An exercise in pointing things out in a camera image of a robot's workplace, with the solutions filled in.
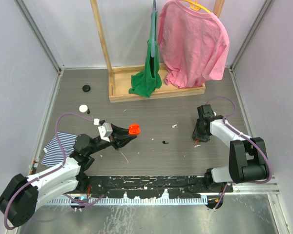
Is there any green tank top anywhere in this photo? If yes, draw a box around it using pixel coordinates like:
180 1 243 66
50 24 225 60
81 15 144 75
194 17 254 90
128 14 162 98

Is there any white earbud case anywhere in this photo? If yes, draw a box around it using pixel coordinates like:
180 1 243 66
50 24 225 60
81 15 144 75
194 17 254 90
79 104 89 113

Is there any yellow clothes hanger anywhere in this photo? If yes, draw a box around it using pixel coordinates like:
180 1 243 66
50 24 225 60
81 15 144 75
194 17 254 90
181 0 211 13

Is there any grey-blue clothes hanger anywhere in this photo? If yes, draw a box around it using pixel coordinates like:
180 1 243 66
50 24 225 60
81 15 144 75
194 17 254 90
150 0 157 59

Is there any pink t-shirt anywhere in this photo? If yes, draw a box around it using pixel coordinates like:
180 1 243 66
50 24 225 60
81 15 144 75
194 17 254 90
158 0 230 89

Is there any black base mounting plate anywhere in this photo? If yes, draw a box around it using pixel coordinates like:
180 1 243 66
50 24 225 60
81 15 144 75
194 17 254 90
74 175 225 199

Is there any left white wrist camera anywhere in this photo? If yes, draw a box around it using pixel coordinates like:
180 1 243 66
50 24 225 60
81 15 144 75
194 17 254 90
93 118 113 142

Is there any wooden clothes rack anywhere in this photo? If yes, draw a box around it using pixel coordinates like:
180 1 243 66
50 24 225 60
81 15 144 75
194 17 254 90
89 0 226 103

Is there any blue white striped cloth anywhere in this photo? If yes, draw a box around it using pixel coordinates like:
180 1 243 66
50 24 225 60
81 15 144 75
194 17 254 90
41 132 77 167

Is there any grey slotted cable duct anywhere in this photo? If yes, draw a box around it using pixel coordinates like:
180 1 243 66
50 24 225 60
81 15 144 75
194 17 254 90
42 194 209 206

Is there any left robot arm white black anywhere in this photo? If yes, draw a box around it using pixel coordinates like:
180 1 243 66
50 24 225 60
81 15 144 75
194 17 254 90
0 122 141 230

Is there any black earbud case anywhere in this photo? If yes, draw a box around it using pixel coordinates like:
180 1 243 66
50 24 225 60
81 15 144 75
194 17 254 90
82 84 91 92

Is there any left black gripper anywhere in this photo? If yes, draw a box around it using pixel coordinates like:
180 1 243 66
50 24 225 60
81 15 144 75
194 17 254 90
87 124 136 155

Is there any orange earbud case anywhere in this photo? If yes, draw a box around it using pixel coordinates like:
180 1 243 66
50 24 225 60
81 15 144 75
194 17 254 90
128 123 141 136

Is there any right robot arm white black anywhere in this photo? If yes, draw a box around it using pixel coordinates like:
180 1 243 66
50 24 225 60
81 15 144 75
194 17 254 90
192 104 272 192

